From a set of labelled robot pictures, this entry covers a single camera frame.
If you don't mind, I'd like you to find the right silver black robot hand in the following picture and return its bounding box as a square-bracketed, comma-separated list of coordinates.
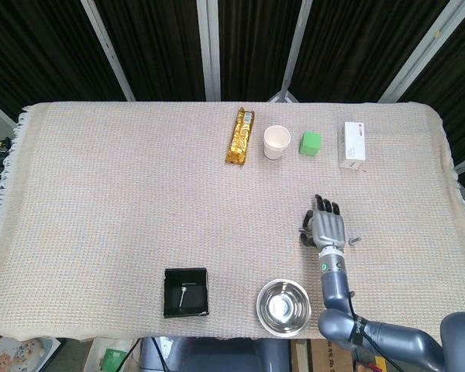
[297, 193, 346, 250]

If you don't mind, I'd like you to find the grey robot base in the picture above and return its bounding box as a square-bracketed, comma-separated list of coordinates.
[139, 336, 292, 372]

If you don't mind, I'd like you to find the white carton box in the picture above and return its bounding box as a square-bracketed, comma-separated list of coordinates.
[337, 121, 367, 170]

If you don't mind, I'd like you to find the green cube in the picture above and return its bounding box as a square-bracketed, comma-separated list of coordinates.
[298, 131, 322, 158]

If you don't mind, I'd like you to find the stainless steel bowl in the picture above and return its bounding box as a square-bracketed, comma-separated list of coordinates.
[256, 278, 312, 336]

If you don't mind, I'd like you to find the white paper cup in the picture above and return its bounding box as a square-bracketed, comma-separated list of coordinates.
[263, 125, 292, 161]

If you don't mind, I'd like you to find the gold foil package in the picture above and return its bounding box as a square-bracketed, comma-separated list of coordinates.
[224, 107, 256, 167]

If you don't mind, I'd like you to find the brown cardboard box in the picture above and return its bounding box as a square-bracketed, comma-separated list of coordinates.
[290, 339, 354, 372]

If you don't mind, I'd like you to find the black cardboard box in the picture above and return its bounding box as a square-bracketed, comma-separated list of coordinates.
[163, 267, 210, 319]

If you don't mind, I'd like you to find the beige woven tablecloth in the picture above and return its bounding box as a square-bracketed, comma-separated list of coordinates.
[0, 101, 465, 348]

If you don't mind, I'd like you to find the green packet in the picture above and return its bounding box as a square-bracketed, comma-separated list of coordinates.
[100, 347, 128, 370]

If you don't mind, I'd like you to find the black curtain backdrop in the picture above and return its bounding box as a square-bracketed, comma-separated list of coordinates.
[0, 0, 465, 218]

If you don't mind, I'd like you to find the colourful picture book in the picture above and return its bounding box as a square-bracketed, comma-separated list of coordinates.
[0, 335, 62, 372]

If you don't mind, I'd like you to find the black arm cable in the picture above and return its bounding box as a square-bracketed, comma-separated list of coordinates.
[347, 290, 398, 372]

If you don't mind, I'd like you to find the white frame post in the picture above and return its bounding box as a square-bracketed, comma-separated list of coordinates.
[196, 0, 222, 102]
[80, 0, 136, 102]
[268, 0, 314, 103]
[378, 0, 465, 104]

